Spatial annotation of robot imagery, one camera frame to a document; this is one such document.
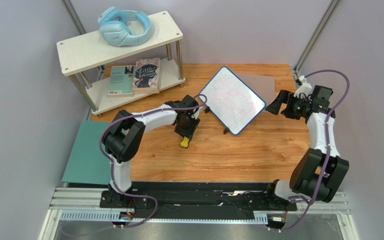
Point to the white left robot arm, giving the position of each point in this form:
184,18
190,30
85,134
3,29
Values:
120,141

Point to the yellow whiteboard eraser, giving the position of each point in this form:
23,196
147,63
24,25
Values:
185,142

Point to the light blue headphones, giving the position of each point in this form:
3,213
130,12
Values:
114,30

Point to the blue framed whiteboard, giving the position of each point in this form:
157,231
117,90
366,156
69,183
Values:
231,100

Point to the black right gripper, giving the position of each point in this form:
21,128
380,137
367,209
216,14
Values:
286,103

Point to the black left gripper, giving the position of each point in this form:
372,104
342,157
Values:
189,133

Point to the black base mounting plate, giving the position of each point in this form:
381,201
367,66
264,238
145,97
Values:
201,200

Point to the white two-tier shelf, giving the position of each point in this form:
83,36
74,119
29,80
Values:
87,51

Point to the aluminium frame rail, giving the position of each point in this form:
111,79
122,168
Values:
74,213

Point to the teal paperback book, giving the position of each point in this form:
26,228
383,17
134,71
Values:
121,81

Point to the Little Women book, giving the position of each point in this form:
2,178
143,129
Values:
146,77

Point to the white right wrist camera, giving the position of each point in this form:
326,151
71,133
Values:
304,87

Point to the teal green mat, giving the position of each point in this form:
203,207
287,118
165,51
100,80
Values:
86,163

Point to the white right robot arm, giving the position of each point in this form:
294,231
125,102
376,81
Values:
321,170

